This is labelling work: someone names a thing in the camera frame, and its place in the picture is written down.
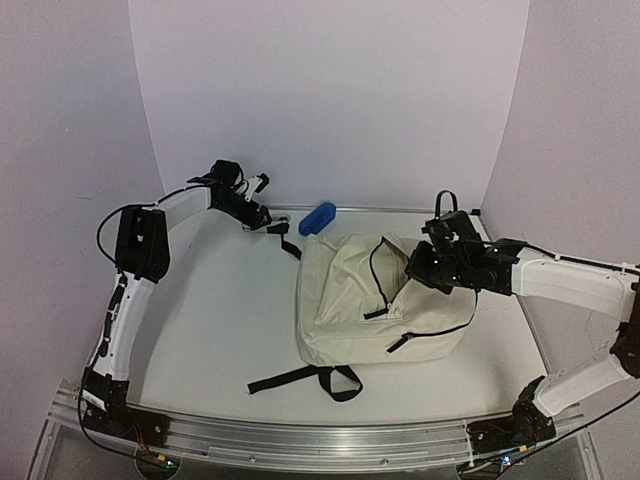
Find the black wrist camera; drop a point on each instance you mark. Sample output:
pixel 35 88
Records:
pixel 227 172
pixel 450 230

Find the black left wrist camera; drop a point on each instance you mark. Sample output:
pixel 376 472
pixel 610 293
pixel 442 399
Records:
pixel 227 172

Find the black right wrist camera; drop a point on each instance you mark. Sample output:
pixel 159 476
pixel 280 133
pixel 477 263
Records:
pixel 450 230

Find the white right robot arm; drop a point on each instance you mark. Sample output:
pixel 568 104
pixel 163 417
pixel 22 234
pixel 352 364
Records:
pixel 515 268

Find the aluminium front rail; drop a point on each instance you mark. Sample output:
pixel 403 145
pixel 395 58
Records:
pixel 319 449

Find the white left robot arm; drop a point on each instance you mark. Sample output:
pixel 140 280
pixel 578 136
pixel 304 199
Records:
pixel 142 258

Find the cream white backpack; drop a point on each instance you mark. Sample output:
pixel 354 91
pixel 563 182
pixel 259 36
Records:
pixel 355 305

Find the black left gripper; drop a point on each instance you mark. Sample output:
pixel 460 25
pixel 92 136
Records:
pixel 254 221

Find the blue pencil case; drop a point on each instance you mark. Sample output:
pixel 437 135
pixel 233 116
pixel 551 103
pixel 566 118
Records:
pixel 317 220

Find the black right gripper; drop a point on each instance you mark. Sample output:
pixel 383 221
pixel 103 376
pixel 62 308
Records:
pixel 417 263

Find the silver stapler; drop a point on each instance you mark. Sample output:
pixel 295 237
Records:
pixel 276 223

